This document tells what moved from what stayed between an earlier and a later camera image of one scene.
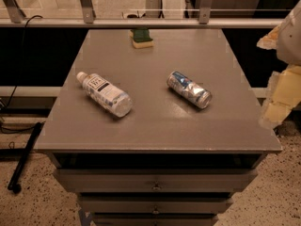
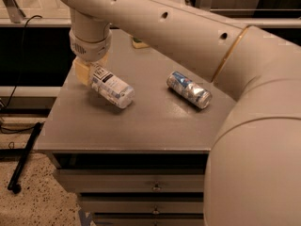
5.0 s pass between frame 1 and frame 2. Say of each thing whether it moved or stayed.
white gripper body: moved
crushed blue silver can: stayed
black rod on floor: stayed
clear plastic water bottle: moved
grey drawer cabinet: stayed
